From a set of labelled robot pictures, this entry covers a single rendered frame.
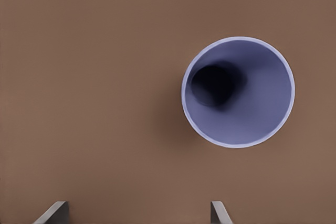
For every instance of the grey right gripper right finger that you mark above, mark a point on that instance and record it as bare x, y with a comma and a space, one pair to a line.
219, 214

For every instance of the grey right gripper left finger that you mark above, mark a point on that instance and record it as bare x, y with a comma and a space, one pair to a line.
56, 214

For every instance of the blue-purple cup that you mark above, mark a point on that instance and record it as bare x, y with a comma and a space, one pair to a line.
262, 113

